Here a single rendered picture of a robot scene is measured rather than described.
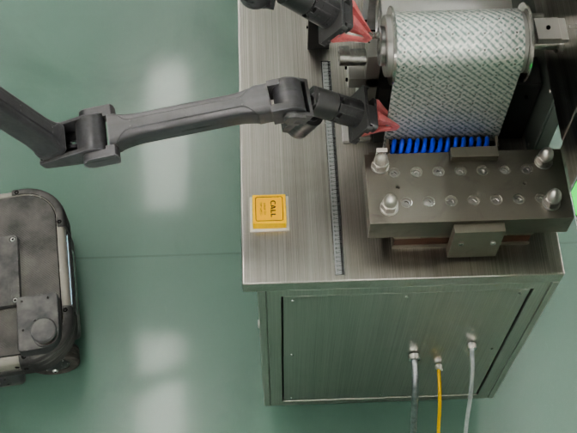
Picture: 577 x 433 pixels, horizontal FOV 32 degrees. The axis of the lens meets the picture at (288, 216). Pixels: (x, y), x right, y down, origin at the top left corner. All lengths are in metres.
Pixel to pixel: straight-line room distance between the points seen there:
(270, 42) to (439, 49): 0.60
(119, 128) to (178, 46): 1.63
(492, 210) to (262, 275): 0.48
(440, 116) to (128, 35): 1.77
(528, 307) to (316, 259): 0.50
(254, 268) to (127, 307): 1.03
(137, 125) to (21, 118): 0.22
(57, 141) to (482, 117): 0.83
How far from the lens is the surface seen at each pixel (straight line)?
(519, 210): 2.00
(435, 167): 2.02
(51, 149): 1.90
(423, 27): 1.85
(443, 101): 1.95
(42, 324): 2.68
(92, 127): 1.91
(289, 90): 1.86
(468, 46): 1.86
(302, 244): 2.05
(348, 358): 2.45
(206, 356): 2.93
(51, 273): 2.83
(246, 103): 1.86
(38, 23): 3.65
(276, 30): 2.36
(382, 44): 1.86
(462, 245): 2.00
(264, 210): 2.06
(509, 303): 2.22
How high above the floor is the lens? 2.73
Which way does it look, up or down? 61 degrees down
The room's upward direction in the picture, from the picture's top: straight up
